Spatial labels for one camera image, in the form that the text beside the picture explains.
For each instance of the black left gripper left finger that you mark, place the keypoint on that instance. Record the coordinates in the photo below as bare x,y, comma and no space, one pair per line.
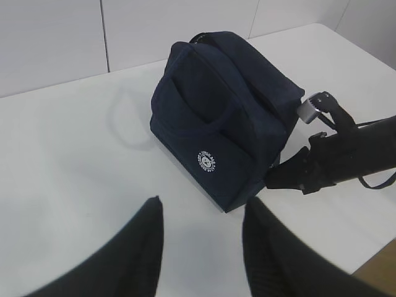
127,265

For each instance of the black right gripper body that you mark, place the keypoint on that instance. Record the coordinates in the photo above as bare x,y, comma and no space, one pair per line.
321,168

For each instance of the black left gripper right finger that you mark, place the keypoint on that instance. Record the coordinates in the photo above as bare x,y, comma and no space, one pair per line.
277,263

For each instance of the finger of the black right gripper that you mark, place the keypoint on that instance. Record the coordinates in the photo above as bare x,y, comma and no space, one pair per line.
289,174

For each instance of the navy blue fabric lunch bag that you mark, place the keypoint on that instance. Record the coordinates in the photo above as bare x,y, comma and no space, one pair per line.
225,113

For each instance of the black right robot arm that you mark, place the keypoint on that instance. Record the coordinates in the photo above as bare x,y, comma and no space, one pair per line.
353,152

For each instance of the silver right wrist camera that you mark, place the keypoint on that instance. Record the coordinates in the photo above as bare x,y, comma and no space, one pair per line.
311,108

